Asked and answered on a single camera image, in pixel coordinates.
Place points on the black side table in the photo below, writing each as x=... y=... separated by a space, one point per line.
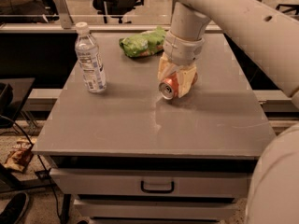
x=13 y=96

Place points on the lower grey drawer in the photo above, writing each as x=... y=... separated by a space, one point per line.
x=154 y=210

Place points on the clear plastic water bottle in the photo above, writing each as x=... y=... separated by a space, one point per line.
x=89 y=59

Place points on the brown snack bag on floor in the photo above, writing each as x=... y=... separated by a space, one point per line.
x=19 y=156

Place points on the seated person in background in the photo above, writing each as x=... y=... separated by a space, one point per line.
x=24 y=11

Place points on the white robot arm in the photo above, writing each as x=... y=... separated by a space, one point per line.
x=271 y=40

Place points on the black shoe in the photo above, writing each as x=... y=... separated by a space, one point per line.
x=15 y=209

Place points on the grey drawer cabinet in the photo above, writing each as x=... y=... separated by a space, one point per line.
x=219 y=126

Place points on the green chip bag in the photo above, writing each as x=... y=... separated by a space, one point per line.
x=143 y=44

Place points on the red coke can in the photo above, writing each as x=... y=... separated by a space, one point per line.
x=168 y=88

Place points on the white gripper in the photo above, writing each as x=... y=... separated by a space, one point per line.
x=181 y=54

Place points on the top drawer with black handle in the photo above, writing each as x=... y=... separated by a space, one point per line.
x=151 y=183

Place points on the left metal bracket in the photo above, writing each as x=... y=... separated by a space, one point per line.
x=63 y=12

